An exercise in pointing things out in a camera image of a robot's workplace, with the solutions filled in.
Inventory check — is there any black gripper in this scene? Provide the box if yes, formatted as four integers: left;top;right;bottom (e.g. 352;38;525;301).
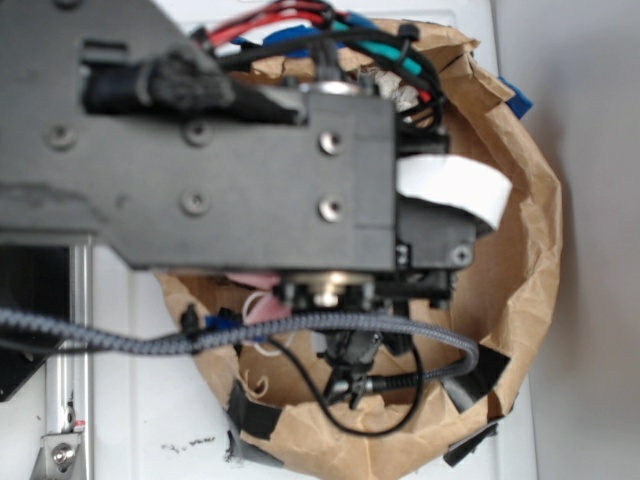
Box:
277;119;494;411

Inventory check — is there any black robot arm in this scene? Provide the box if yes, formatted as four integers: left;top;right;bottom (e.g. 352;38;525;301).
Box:
1;1;510;405

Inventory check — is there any brown paper bag bin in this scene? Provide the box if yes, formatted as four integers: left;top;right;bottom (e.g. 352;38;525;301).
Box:
154;18;565;480

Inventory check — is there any crumpled white paper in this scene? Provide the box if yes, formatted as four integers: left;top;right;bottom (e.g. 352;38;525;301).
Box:
357;66;419;112

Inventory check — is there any white plastic tray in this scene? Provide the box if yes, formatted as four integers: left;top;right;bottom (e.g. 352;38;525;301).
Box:
92;0;539;480

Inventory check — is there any white ribbon cable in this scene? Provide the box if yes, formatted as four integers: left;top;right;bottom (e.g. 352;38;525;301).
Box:
396;154;514;229

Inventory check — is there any red blue wire bundle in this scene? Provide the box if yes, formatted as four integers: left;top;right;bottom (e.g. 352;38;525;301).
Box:
189;0;446;136

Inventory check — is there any grey braided cable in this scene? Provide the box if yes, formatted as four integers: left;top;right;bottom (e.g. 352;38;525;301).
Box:
0;307;481;396

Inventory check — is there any aluminium rail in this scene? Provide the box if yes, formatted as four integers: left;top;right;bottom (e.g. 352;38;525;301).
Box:
45;240;95;479

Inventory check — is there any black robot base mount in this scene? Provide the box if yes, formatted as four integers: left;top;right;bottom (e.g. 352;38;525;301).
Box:
1;246;70;402

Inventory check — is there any metal corner bracket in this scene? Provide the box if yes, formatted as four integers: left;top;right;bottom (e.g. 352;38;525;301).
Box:
30;432;86;480

